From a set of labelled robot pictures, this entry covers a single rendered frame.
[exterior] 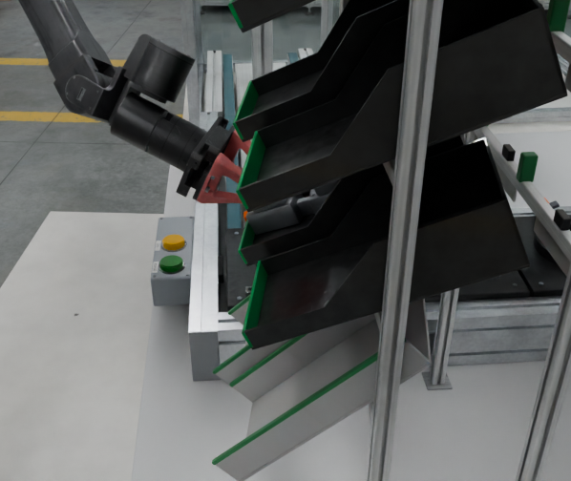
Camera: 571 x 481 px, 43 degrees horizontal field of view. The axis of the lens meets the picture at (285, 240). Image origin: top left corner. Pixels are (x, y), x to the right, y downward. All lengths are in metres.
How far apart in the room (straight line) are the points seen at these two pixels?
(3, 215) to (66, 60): 2.64
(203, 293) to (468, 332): 0.44
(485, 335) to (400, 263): 0.59
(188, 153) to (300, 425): 0.34
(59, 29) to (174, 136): 0.21
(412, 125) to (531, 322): 0.71
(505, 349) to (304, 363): 0.45
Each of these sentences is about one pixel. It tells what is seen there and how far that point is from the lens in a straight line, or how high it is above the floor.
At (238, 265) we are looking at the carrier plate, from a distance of 1.24.
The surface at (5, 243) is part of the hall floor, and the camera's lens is 3.33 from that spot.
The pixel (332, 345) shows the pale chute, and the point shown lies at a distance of 0.88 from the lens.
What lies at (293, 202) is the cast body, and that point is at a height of 1.24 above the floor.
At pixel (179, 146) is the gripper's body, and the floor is 1.31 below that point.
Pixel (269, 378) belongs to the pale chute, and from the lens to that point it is 0.93.
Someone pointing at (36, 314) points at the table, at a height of 0.86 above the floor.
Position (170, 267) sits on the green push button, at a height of 0.97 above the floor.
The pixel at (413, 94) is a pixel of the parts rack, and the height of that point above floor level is 1.47.
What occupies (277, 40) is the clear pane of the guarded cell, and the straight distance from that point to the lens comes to 2.47.
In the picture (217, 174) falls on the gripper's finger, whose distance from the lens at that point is 0.84.
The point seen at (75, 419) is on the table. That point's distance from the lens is 1.17.
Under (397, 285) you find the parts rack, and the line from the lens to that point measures 0.64.
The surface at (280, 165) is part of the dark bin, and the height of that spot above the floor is 1.36.
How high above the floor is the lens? 1.67
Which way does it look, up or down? 32 degrees down
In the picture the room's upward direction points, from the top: straight up
